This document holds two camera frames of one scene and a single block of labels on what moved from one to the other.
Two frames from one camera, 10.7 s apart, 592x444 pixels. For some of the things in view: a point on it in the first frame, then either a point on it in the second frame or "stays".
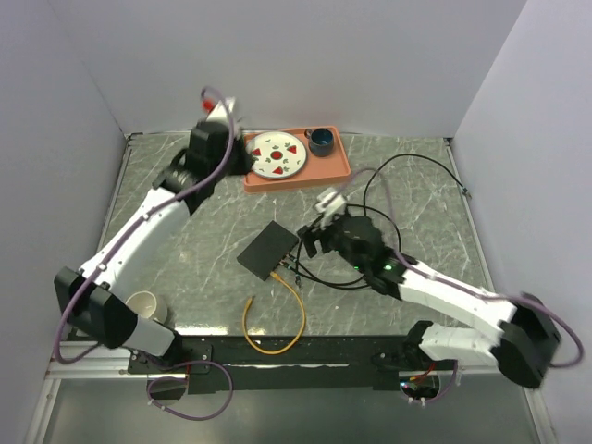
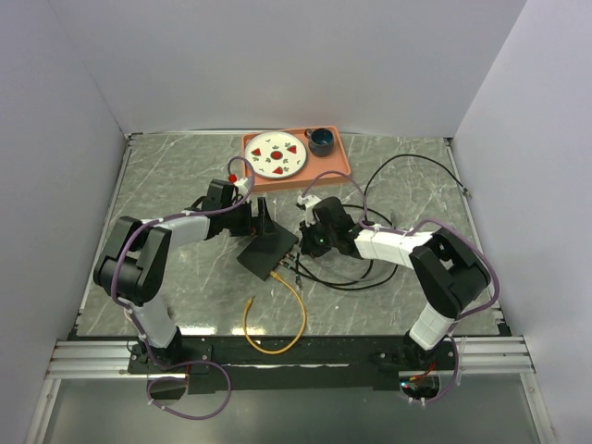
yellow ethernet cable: (300, 333) stays
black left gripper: (249, 159) → (255, 225)
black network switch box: (267, 250) stays
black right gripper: (308, 236) stays
